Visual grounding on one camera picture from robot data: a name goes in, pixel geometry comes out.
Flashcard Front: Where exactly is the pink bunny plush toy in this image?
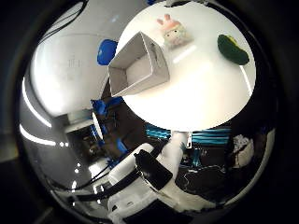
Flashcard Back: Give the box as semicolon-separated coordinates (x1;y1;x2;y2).
156;13;193;49

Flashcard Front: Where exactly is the green plush toy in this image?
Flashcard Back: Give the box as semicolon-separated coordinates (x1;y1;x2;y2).
217;34;250;66

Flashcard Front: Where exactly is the white cardboard box container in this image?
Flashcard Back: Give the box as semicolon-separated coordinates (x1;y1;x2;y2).
107;31;171;98

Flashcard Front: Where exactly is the cyan striped rack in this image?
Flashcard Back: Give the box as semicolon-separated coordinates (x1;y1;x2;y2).
144;124;232;146

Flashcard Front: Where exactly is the round white side table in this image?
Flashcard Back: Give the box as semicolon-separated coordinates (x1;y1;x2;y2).
92;111;104;141

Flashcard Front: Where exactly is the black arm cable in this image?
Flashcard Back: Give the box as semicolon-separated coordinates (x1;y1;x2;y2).
66;167;141;203

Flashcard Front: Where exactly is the black wire bundle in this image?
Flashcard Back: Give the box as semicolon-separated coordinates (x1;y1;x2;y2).
164;0;192;7

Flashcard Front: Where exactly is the thin black cable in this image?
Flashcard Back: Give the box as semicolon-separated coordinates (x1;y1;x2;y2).
39;0;90;45

